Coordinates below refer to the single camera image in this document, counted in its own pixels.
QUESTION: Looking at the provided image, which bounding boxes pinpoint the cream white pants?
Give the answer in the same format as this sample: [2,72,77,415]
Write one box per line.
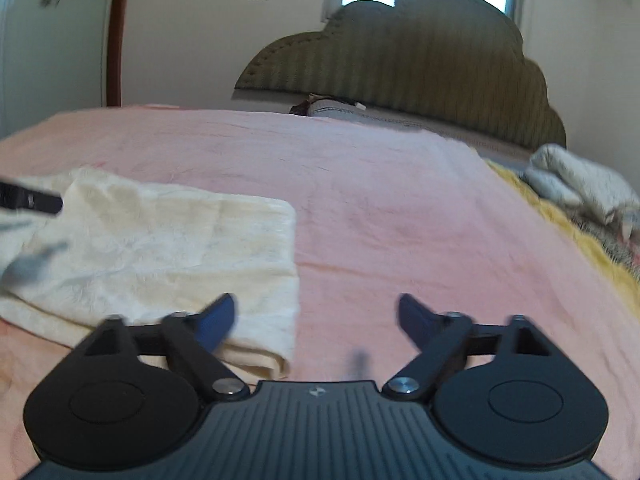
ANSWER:
[1,167,299,384]

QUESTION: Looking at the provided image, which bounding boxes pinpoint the yellow bed sheet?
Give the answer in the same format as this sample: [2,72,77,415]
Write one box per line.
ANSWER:
[485,158,640,316]

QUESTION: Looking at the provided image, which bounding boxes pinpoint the white wardrobe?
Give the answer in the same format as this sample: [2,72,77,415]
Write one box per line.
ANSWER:
[1,0,112,138]

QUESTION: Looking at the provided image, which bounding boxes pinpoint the pink bed blanket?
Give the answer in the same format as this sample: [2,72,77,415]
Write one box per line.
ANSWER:
[1,107,639,479]

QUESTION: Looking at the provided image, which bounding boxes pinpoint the white patterned crumpled quilt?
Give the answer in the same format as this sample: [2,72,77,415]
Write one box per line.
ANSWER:
[523,144,639,240]

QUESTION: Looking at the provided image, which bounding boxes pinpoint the striped pillow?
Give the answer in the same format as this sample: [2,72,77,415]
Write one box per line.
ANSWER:
[288,96,533,168]

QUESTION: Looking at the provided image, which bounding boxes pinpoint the olive green padded headboard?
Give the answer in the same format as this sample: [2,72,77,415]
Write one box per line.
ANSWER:
[235,0,566,150]

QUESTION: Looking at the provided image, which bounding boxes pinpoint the brown wooden door frame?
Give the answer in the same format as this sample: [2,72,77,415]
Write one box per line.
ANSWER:
[105,0,127,107]

